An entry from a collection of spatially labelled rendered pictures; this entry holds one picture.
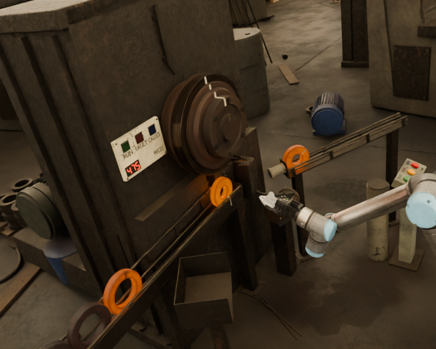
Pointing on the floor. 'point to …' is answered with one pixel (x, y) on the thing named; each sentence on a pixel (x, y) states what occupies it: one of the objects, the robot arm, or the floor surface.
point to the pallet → (8, 211)
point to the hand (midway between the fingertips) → (261, 199)
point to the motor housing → (283, 240)
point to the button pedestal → (407, 228)
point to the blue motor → (328, 115)
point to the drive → (46, 233)
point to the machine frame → (120, 127)
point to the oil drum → (252, 70)
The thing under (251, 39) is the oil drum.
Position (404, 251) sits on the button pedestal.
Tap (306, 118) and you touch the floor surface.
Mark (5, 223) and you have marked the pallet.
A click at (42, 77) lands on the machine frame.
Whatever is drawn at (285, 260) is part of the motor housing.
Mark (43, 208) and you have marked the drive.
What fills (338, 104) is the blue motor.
